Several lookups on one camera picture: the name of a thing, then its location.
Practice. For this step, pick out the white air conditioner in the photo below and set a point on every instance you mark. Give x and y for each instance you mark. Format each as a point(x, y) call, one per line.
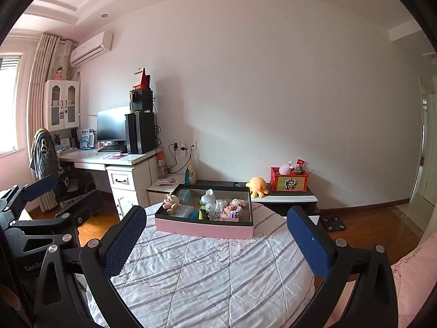
point(93, 47)

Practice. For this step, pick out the black computer tower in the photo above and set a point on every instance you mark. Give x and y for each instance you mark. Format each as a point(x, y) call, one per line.
point(140, 132)

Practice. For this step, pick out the red toy crate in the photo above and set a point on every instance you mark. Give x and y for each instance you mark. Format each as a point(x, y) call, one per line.
point(290, 177)

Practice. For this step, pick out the pig doll figurine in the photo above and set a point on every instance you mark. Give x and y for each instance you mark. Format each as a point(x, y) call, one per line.
point(171, 204)

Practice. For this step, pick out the white glass door cabinet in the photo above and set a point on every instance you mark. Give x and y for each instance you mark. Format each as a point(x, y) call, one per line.
point(61, 104)

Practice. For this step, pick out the pink storage box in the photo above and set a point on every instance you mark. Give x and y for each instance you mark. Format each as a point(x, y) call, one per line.
point(189, 196)

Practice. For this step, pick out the yellow plush toy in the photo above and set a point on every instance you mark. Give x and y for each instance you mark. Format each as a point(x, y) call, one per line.
point(257, 187)

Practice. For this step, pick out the black office chair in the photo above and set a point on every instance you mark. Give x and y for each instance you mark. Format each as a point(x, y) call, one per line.
point(71, 183)

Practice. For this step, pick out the black computer monitor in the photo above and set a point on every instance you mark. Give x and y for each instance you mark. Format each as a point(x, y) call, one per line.
point(111, 124)

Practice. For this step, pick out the striped white bed quilt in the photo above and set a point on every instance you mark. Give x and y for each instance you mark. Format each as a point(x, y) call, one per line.
point(173, 280)

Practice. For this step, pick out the black speaker box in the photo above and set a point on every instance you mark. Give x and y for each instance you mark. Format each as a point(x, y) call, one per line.
point(141, 100)

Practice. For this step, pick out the white computer desk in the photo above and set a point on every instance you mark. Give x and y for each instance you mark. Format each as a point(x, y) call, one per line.
point(129, 175)

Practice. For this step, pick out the white door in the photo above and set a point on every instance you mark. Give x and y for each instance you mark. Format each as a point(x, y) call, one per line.
point(425, 178)

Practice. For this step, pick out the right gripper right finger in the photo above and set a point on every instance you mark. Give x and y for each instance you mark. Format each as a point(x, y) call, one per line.
point(372, 301)

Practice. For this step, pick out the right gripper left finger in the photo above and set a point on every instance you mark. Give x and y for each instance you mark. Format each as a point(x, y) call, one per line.
point(105, 258)

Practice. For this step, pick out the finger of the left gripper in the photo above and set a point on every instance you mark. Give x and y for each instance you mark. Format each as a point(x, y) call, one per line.
point(83, 209)
point(33, 191)

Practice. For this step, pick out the black bathroom scale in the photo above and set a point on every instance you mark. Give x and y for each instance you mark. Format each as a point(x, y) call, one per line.
point(332, 224)

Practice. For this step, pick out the white low side table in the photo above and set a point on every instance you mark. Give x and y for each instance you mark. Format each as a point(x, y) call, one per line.
point(159, 190)

